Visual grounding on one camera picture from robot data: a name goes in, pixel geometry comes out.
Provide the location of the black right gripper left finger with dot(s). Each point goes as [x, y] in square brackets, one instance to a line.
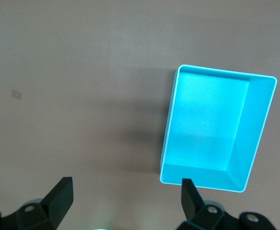
[56, 203]

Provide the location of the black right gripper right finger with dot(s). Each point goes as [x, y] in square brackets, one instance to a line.
[192, 206]

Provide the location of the turquoise plastic bin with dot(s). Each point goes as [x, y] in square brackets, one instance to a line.
[207, 119]

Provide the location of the brown tape square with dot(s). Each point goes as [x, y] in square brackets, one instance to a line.
[16, 94]

